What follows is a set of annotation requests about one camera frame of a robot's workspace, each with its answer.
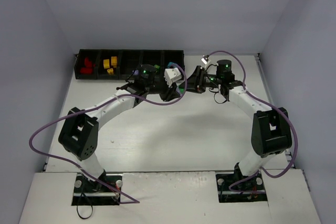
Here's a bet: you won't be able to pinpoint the small orange lego brick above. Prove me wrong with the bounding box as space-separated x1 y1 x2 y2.
107 68 114 75

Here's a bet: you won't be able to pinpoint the orange butterfly lego block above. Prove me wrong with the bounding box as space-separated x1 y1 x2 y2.
110 56 118 68

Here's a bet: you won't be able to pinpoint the yellow long lego brick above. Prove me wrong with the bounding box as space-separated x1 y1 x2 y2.
103 59 110 69

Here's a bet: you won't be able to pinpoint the teal flower lego block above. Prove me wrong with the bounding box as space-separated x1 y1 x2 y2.
167 62 176 68

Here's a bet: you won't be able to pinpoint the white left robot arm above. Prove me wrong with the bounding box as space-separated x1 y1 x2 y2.
58 63 185 180

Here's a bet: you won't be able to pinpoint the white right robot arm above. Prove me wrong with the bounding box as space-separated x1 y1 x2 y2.
187 60 292 180

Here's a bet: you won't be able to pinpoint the red legos in bin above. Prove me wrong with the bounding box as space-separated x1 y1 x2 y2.
79 57 94 75

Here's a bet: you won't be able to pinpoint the black divided bin row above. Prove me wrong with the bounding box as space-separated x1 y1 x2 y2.
74 49 185 80

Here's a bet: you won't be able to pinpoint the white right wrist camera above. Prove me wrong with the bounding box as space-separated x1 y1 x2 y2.
201 55 211 69

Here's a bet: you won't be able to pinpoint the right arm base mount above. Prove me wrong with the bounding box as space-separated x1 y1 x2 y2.
215 173 268 204

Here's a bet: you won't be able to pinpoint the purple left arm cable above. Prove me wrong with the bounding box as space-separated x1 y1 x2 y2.
28 62 188 205

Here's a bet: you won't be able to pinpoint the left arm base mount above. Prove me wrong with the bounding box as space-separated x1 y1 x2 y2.
71 173 120 206

